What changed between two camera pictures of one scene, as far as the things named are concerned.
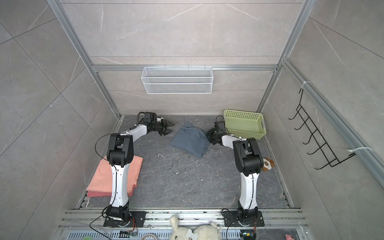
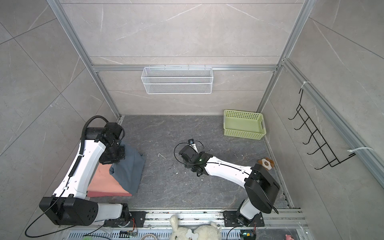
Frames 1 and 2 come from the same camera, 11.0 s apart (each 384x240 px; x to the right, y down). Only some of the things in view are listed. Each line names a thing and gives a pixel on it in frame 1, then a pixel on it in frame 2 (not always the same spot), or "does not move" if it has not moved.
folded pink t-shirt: (101, 184) does not move
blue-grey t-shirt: (192, 139) to (128, 171)
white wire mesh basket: (177, 80) does not move
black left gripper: (165, 125) to (121, 156)
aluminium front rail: (274, 218) does not move
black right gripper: (208, 134) to (187, 165)
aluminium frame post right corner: (306, 9) does not move
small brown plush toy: (268, 164) does not move
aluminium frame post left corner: (55, 5) does not move
